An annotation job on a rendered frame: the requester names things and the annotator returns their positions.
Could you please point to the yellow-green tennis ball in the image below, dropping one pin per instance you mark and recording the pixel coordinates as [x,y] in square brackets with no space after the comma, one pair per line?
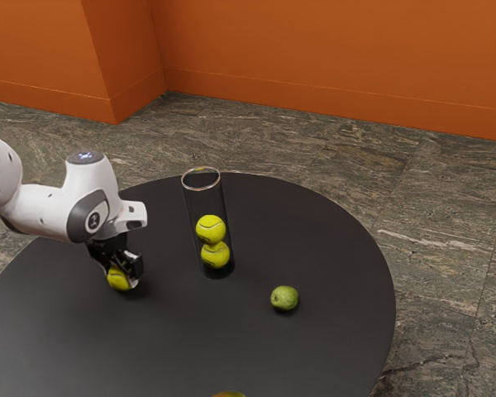
[210,228]
[215,255]
[119,280]

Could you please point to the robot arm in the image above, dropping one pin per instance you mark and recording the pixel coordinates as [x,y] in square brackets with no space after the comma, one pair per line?
[33,209]

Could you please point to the green apple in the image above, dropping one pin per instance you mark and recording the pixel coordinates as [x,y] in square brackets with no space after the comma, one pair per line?
[284,298]

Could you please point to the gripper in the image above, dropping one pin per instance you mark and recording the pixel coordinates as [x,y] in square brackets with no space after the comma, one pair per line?
[107,250]

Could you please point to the orange-yellow round fruit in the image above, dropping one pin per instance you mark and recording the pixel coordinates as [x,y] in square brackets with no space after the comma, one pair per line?
[228,394]

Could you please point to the clear cylindrical tube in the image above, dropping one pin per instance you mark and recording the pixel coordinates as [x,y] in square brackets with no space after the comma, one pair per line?
[206,194]

